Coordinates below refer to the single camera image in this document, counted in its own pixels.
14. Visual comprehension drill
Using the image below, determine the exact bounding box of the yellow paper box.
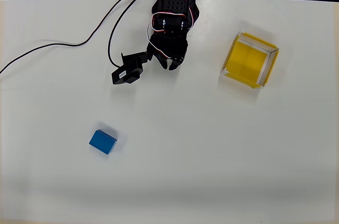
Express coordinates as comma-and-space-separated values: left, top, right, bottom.
221, 31, 280, 89

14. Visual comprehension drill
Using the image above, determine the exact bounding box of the blue rectangular block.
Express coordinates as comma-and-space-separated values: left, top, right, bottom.
88, 129, 118, 155

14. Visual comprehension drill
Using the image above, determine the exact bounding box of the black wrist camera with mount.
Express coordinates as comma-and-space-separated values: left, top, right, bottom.
111, 52, 152, 86

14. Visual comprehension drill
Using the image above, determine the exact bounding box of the black camera cable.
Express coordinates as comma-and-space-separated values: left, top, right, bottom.
0, 0, 154, 74

